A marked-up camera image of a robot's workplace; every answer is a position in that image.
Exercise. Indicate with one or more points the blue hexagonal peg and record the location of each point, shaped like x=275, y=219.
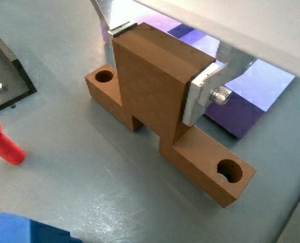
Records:
x=19, y=229

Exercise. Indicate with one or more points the brown T-shaped block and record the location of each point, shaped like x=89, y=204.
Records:
x=144, y=90

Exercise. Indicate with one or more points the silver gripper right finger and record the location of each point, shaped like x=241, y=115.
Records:
x=206, y=88

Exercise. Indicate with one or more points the purple insertion board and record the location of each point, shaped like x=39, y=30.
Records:
x=234, y=89

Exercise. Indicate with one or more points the red hexagonal peg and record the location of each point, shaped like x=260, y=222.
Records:
x=10, y=151

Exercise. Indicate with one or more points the black block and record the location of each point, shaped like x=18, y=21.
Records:
x=17, y=85

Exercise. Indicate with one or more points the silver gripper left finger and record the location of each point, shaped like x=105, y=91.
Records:
x=116, y=21

